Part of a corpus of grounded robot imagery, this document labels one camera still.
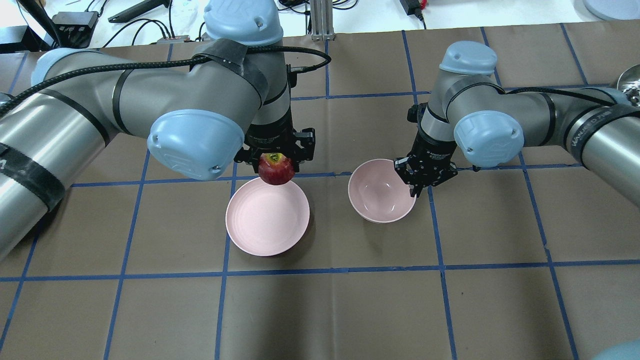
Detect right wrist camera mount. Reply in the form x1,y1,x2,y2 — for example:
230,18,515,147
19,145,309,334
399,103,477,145
406,102,428,125

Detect pink bowl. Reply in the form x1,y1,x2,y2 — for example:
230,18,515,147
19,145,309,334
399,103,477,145
347,158,416,224

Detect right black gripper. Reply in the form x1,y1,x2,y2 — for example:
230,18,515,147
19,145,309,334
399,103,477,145
393,127,458,198

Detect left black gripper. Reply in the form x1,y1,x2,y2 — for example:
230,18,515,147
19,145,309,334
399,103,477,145
233,117,316,173

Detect black power adapter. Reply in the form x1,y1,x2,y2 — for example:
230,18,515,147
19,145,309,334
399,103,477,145
399,0,428,21

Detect red yellow apple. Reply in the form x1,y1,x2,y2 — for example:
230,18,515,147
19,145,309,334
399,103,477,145
258,152,296,186

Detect small usb hub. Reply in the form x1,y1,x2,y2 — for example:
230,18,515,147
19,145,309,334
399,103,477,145
155,35,192,44

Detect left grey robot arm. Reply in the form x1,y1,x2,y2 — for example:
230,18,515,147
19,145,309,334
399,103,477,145
0,0,330,258

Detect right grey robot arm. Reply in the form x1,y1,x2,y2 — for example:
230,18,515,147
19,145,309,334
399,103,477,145
393,40,640,205

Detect aluminium profile post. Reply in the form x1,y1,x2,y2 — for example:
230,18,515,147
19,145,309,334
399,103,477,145
310,0,336,42

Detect pink plate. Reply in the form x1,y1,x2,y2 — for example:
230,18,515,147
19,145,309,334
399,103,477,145
225,178,311,257

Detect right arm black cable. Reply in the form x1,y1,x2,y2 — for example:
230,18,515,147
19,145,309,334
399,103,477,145
505,86,618,107

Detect black box device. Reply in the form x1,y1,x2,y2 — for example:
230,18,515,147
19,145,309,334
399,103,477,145
52,11,99,49

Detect black handheld tool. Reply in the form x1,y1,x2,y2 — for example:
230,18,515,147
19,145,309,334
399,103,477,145
108,0,171,24

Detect grey round disc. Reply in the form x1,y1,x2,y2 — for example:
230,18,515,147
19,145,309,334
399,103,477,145
583,0,640,21

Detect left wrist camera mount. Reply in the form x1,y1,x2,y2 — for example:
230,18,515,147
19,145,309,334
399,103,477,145
286,63,306,98

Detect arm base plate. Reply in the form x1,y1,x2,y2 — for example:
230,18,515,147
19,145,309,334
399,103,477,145
615,64,640,107

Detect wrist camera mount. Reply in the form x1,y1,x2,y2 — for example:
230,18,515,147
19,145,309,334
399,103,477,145
286,63,306,98
406,102,428,125

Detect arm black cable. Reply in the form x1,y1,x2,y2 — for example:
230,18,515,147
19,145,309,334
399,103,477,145
0,46,332,121
505,86,618,107

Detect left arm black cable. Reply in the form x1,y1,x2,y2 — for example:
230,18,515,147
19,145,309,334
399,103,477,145
0,46,332,121

